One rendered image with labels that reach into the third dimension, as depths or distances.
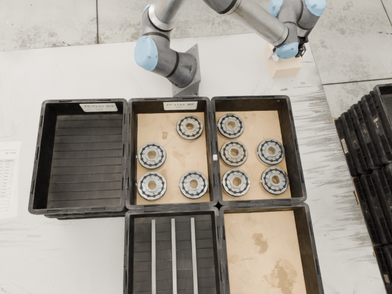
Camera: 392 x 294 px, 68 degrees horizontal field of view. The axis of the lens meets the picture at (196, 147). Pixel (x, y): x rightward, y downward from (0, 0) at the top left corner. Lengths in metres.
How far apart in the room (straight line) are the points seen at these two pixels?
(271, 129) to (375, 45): 1.83
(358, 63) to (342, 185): 1.50
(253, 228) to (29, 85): 1.13
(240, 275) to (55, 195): 0.70
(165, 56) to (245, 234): 0.72
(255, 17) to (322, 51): 1.69
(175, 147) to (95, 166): 0.30
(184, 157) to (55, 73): 0.74
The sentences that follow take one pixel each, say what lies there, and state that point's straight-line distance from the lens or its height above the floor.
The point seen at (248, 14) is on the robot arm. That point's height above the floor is 1.20.
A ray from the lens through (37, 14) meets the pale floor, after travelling 2.79.
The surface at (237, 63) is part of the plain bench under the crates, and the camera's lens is 1.48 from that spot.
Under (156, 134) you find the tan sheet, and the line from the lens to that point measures 1.14.
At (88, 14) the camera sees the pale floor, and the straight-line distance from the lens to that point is 2.67.
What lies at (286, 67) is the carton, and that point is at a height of 0.77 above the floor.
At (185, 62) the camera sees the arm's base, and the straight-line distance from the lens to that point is 1.24.
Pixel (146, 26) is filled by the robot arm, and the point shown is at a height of 0.95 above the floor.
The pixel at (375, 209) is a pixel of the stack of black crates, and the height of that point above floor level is 0.27.
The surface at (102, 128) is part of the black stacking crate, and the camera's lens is 1.18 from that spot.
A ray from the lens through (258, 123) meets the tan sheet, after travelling 1.19.
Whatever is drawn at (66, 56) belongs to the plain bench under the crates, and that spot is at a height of 0.70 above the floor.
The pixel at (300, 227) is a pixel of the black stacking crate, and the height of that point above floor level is 0.87.
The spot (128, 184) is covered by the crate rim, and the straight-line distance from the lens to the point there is 1.00.
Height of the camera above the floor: 1.88
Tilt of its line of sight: 71 degrees down
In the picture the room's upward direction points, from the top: 10 degrees clockwise
